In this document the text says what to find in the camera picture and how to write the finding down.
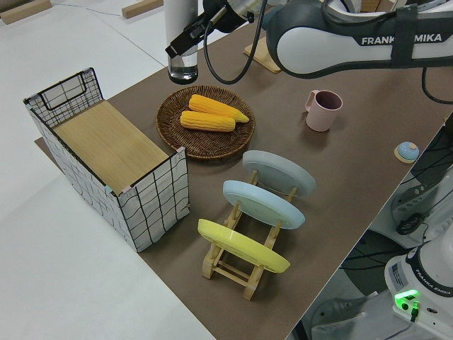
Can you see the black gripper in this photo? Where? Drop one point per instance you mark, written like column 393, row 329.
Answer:
column 184, row 44

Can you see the clear drinking glass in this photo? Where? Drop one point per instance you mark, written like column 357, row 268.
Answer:
column 183, row 72

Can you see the pink mug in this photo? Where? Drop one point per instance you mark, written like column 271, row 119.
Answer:
column 320, row 120

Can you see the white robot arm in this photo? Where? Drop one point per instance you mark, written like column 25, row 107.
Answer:
column 318, row 46

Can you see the wooden block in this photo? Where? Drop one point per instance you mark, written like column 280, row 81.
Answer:
column 24, row 12
column 141, row 10

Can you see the yellow corn cob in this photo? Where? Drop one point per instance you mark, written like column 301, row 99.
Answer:
column 209, row 122
column 212, row 104

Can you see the wooden mug tree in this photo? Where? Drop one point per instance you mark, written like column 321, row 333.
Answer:
column 262, row 58

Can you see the brown wicker basket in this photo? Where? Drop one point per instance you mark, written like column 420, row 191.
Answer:
column 205, row 145

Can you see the grey plate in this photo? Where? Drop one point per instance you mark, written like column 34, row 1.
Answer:
column 279, row 170

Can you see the light blue plate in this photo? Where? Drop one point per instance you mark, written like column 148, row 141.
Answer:
column 262, row 205

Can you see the brown table mat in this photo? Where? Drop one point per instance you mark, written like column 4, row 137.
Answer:
column 336, row 170

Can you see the yellow plate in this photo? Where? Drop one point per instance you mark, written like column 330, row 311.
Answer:
column 244, row 248

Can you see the wooden plate rack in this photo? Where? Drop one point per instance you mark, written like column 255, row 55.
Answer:
column 249, row 288

